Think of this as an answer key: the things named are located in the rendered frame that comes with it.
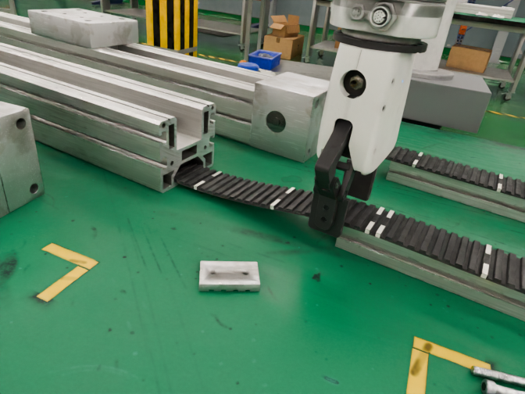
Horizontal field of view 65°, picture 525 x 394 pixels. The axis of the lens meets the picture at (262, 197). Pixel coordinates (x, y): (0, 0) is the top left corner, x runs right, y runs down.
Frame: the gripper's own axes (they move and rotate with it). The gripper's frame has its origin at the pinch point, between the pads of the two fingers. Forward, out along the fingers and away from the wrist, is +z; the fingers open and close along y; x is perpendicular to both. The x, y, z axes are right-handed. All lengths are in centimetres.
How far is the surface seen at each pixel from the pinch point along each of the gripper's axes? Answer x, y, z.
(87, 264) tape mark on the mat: 15.8, -17.9, 4.0
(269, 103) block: 16.8, 14.1, -3.1
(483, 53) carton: 10, 488, 39
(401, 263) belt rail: -7.1, -1.9, 3.1
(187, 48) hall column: 232, 261, 49
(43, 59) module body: 49.0, 3.0, -4.5
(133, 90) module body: 30.3, 2.3, -4.1
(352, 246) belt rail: -2.4, -1.9, 3.2
